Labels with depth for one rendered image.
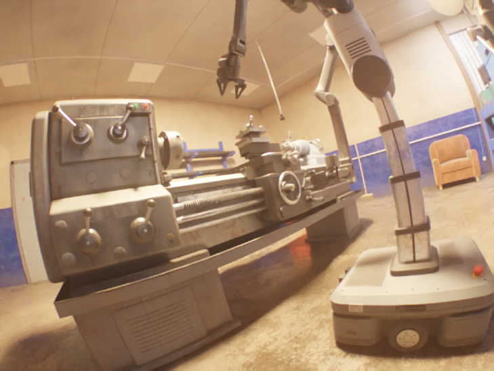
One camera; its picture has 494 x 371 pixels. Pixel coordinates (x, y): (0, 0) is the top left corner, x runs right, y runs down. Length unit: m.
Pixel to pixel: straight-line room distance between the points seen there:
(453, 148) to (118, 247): 4.86
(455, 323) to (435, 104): 4.75
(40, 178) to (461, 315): 1.61
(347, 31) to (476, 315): 1.10
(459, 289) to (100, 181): 1.39
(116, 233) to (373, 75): 1.11
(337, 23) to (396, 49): 4.73
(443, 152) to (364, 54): 3.97
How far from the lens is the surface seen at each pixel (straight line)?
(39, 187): 1.04
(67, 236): 0.87
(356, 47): 0.93
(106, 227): 0.86
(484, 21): 0.74
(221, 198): 1.15
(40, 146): 1.09
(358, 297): 0.83
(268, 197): 1.33
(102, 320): 1.03
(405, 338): 0.89
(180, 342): 1.16
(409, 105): 5.25
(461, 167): 4.42
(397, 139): 0.87
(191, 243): 1.14
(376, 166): 5.28
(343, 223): 2.45
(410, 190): 0.86
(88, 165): 1.03
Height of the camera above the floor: 0.69
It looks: 3 degrees up
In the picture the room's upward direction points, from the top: 13 degrees counter-clockwise
